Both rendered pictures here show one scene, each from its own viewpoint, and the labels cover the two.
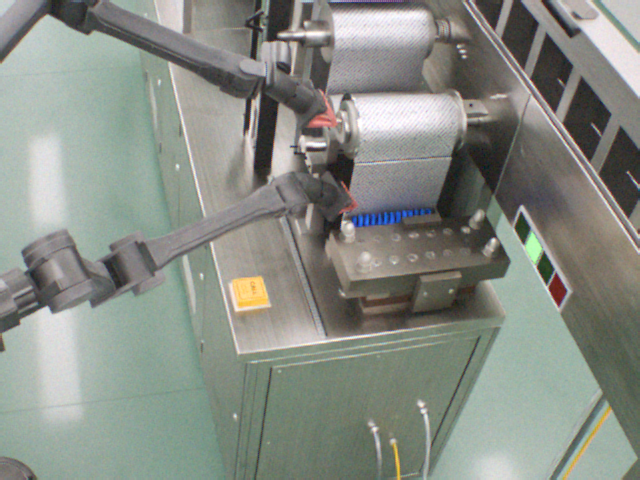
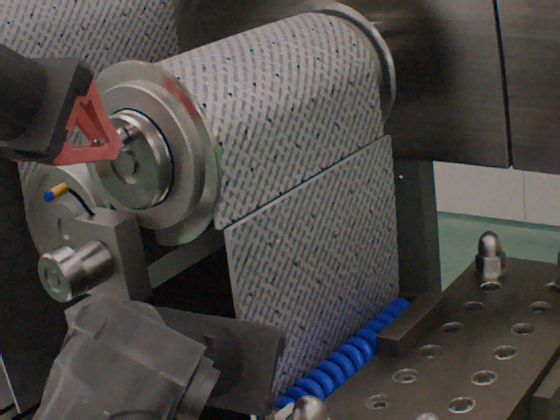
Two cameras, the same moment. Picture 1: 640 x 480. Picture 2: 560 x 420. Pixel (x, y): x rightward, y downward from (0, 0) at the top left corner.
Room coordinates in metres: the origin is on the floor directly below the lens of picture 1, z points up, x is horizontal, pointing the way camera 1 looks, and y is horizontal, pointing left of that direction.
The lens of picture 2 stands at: (0.88, 0.22, 1.43)
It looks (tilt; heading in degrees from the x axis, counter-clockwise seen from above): 20 degrees down; 331
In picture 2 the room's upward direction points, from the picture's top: 8 degrees counter-clockwise
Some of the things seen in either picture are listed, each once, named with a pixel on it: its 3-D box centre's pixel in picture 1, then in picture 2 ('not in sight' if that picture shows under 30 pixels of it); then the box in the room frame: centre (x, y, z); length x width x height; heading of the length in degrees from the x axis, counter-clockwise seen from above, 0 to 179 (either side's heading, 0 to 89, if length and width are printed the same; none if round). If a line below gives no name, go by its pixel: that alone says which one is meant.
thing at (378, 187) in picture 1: (396, 189); (326, 279); (1.50, -0.15, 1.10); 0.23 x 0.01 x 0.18; 113
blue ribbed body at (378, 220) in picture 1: (392, 218); (352, 359); (1.48, -0.16, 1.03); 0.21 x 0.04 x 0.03; 113
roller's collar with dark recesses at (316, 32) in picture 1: (314, 34); not in sight; (1.73, 0.10, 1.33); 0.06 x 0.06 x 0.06; 23
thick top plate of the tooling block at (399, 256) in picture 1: (419, 254); (468, 379); (1.40, -0.23, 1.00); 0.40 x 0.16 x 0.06; 113
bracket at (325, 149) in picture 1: (316, 183); (128, 390); (1.53, 0.03, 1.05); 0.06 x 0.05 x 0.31; 113
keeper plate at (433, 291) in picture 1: (435, 292); (558, 416); (1.33, -0.28, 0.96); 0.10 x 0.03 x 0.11; 113
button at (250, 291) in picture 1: (249, 292); not in sight; (1.27, 0.14, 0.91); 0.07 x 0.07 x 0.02; 23
